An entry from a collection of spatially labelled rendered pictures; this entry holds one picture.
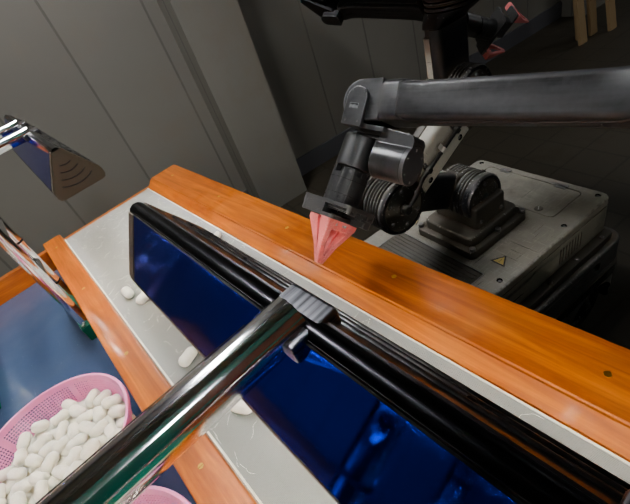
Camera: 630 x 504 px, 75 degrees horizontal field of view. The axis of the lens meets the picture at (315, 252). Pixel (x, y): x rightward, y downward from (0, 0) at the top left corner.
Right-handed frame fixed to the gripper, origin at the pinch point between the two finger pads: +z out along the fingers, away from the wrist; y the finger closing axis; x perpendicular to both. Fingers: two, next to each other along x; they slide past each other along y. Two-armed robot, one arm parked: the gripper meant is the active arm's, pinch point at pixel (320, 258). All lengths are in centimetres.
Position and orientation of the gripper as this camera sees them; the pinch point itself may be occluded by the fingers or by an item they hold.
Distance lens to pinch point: 64.7
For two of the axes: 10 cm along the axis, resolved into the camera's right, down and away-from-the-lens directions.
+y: 6.5, 3.0, -7.0
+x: 6.8, 1.8, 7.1
